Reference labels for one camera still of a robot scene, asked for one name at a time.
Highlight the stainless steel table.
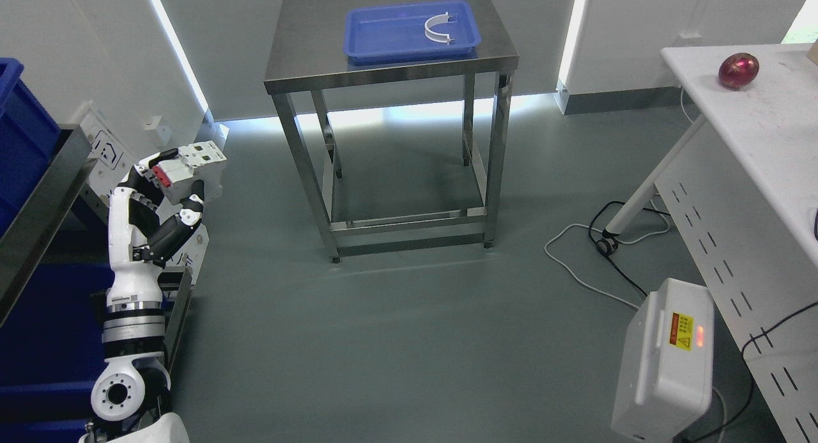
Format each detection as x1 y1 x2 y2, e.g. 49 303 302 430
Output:
263 0 520 264

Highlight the white red circuit breaker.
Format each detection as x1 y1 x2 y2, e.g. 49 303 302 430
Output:
149 141 227 205

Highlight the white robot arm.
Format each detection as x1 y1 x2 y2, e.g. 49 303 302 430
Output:
79 301 190 442

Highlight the white semicircular clamp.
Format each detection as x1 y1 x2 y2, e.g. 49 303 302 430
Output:
424 12 458 46

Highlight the red round object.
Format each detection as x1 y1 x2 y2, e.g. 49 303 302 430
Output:
718 52 760 90

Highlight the blue plastic tray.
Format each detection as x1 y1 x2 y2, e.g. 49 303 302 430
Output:
344 0 482 65

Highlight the black cable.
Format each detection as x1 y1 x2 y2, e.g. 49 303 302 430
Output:
588 200 672 298

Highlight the large blue bin left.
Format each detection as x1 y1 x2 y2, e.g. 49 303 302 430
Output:
1 58 61 235

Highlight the white cable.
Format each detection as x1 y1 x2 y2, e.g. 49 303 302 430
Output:
544 197 672 311

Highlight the white box with warning label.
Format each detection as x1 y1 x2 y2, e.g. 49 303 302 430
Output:
611 278 714 442

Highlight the white desk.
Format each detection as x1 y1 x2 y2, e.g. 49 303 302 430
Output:
603 43 817 442

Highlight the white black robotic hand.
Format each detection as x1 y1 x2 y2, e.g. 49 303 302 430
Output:
105 148 205 317

